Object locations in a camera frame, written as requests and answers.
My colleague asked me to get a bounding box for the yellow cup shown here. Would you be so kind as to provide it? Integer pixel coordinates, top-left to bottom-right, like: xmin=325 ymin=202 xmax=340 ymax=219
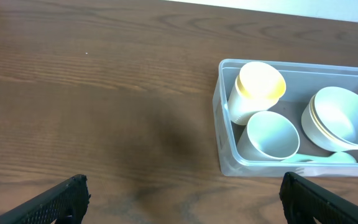
xmin=227 ymin=62 xmax=287 ymax=126

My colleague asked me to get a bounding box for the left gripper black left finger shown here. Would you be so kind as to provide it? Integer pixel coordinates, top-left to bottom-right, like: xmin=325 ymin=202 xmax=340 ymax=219
xmin=0 ymin=174 xmax=91 ymax=224

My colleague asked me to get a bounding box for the yellow bowl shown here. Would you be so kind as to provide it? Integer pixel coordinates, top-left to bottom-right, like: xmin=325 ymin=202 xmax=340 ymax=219
xmin=301 ymin=96 xmax=358 ymax=152

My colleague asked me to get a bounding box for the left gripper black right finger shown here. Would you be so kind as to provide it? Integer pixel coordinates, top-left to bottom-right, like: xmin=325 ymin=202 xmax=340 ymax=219
xmin=279 ymin=172 xmax=358 ymax=224

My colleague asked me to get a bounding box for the pale grey cup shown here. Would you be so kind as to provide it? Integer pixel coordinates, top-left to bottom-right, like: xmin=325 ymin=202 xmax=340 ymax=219
xmin=237 ymin=111 xmax=300 ymax=161

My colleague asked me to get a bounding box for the mint green spoon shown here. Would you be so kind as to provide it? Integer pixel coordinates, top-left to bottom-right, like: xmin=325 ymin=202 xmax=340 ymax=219
xmin=282 ymin=152 xmax=357 ymax=163

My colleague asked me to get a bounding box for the white bowl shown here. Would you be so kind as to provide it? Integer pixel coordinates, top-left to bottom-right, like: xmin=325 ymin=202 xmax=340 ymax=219
xmin=310 ymin=86 xmax=358 ymax=149

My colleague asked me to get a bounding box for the clear plastic container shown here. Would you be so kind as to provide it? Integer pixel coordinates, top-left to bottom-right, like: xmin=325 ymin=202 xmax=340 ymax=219
xmin=213 ymin=58 xmax=358 ymax=177

